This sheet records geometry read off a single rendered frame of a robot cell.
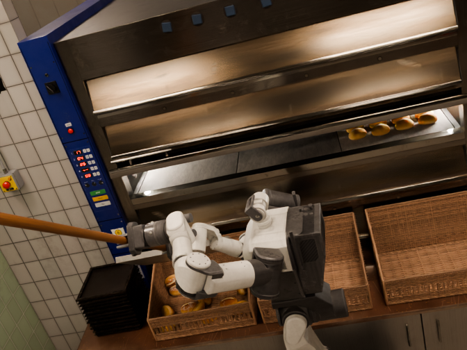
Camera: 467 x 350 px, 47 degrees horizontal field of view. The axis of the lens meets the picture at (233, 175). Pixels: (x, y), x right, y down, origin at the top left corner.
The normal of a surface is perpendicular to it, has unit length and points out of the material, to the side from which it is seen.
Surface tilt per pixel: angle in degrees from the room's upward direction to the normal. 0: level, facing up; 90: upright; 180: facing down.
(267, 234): 1
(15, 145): 90
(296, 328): 90
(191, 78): 70
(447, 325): 90
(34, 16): 90
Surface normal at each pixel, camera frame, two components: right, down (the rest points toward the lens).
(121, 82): -0.15, 0.15
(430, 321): -0.07, 0.47
